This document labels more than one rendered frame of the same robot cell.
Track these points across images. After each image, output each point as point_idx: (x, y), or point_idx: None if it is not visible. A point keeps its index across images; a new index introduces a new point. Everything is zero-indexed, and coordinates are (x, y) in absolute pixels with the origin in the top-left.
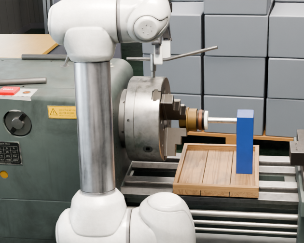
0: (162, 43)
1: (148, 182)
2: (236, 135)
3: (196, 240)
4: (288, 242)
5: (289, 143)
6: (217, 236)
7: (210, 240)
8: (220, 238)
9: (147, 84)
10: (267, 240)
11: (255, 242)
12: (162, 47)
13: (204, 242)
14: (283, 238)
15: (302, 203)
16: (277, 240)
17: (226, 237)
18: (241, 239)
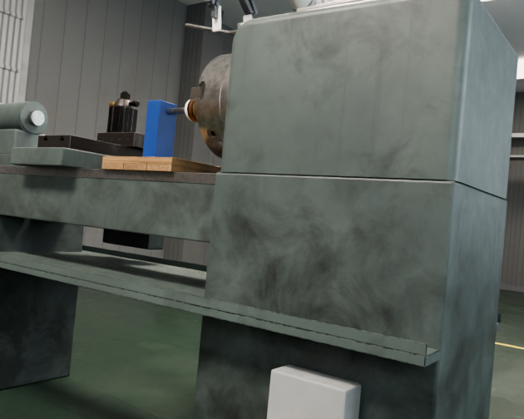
0: (220, 9)
1: None
2: (175, 126)
3: (181, 282)
4: (99, 267)
5: (139, 133)
6: (152, 278)
7: (167, 279)
8: (153, 278)
9: None
10: (114, 270)
11: (126, 272)
12: (220, 15)
13: (176, 280)
14: (95, 268)
15: None
16: (105, 268)
17: (145, 277)
18: (135, 274)
